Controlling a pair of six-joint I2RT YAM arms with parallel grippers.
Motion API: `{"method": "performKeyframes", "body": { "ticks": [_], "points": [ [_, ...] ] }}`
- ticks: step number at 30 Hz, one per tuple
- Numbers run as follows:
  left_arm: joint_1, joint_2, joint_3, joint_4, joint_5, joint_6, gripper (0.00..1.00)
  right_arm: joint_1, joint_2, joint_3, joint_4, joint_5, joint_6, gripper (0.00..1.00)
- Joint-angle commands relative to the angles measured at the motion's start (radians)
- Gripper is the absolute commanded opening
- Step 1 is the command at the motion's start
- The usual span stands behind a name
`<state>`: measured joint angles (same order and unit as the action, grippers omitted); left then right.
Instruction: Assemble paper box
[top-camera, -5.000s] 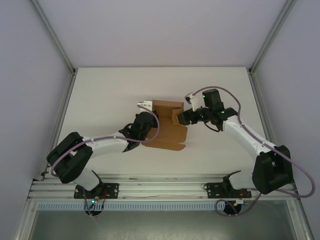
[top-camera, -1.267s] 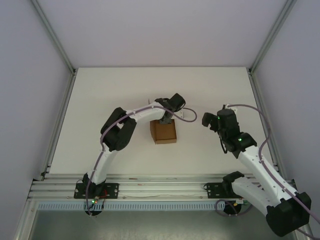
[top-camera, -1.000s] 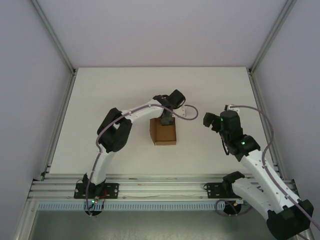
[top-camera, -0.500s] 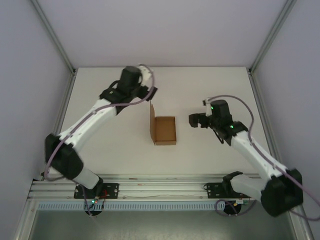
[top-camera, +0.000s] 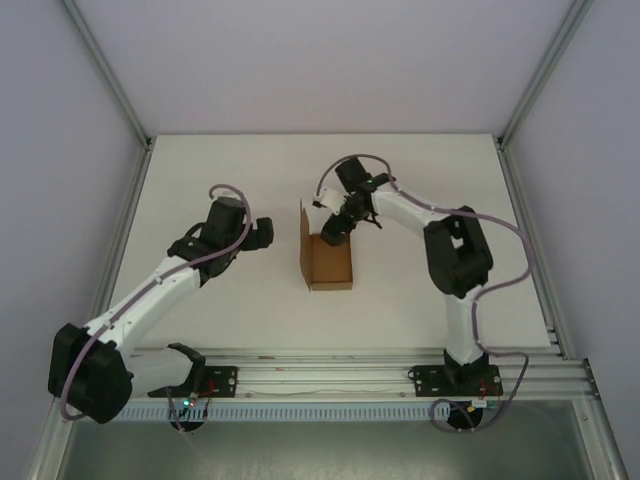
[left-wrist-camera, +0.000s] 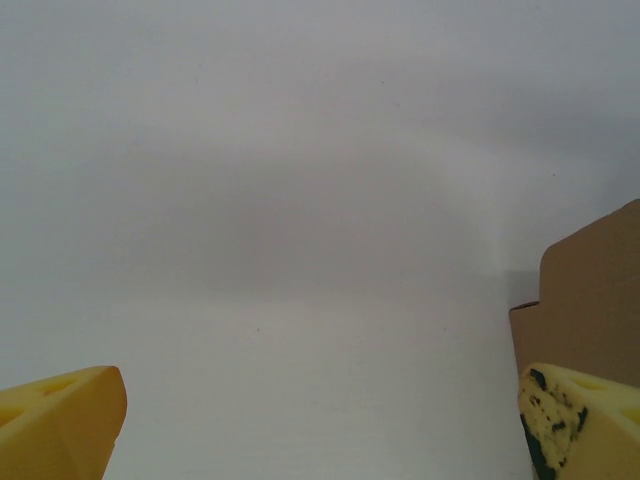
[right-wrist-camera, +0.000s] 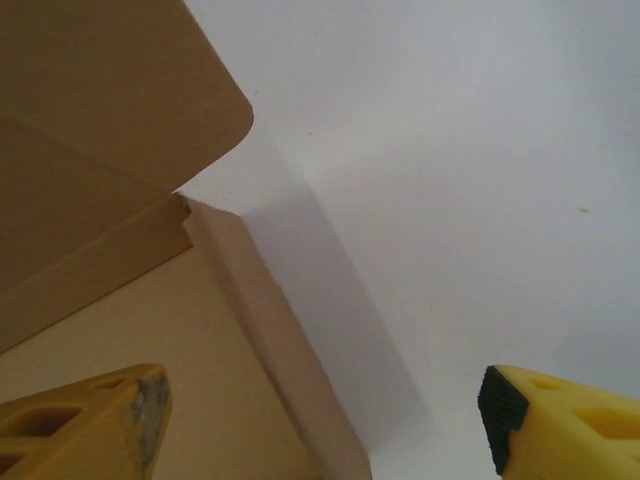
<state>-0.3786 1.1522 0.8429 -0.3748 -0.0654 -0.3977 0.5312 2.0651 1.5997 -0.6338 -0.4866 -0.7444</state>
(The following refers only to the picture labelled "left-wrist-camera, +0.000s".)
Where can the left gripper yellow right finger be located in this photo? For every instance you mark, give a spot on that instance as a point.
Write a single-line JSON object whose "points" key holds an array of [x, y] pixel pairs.
{"points": [[600, 425]]}

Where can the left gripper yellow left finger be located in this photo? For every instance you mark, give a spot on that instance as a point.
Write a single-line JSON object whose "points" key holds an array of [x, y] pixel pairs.
{"points": [[50, 425]]}

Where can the brown cardboard paper box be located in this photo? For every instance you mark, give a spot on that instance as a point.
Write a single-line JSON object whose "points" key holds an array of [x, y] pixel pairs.
{"points": [[585, 300]]}

